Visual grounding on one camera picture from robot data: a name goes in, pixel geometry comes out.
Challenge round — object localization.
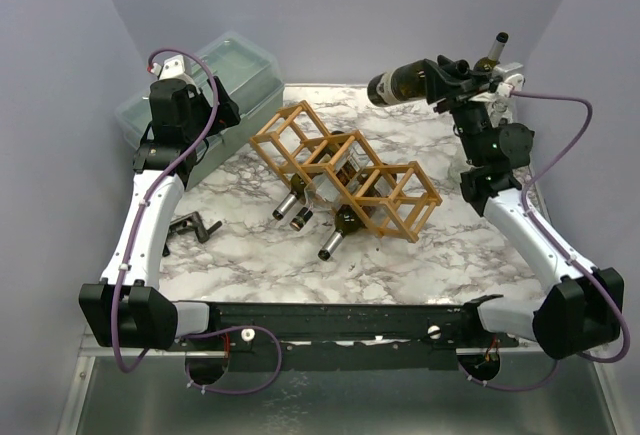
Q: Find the dark green wine bottle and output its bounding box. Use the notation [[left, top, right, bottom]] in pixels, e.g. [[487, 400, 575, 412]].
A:
[[367, 59, 426, 107]]

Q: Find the green wine bottle brown label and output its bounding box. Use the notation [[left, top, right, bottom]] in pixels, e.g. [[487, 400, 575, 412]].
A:
[[272, 140, 345, 220]]

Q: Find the clear square liquor bottle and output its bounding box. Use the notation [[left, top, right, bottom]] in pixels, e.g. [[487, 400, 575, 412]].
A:
[[290, 148, 367, 231]]

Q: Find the green wine bottle white label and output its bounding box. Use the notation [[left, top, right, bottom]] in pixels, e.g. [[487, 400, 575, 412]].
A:
[[318, 171, 391, 261]]

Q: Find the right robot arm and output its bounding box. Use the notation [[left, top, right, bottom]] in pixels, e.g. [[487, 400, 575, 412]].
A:
[[422, 56, 631, 363]]

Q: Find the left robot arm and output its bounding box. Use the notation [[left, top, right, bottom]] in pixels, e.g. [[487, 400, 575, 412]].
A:
[[79, 77, 240, 350]]

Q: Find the green bottle silver capsule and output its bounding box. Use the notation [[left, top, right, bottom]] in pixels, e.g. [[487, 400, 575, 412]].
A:
[[473, 32, 509, 72]]

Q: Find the clear bottle black cap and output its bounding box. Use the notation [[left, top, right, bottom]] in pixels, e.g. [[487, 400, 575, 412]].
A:
[[486, 99, 514, 127]]

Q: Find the tall clear glass bottle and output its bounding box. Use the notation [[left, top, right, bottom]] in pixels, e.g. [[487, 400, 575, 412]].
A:
[[447, 160, 466, 184]]

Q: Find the wooden wine rack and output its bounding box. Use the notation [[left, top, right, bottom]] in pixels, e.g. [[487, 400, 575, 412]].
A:
[[249, 101, 442, 254]]

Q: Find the translucent green storage box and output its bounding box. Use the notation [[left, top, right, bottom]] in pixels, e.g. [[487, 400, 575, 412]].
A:
[[115, 32, 284, 191]]

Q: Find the black corkscrew tool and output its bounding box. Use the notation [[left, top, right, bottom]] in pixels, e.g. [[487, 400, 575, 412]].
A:
[[162, 211, 222, 257]]

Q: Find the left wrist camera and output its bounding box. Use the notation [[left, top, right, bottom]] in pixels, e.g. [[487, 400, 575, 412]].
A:
[[147, 55, 195, 85]]

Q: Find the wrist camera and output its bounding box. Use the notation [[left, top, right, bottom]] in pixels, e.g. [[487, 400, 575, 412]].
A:
[[492, 62, 525, 99], [147, 55, 195, 85]]

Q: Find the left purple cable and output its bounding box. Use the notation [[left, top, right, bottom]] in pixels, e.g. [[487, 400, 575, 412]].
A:
[[111, 47, 283, 396]]

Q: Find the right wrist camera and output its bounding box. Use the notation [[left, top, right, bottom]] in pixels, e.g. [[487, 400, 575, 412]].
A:
[[492, 62, 525, 99]]

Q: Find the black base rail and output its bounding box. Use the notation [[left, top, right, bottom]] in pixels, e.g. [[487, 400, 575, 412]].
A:
[[183, 302, 518, 376]]

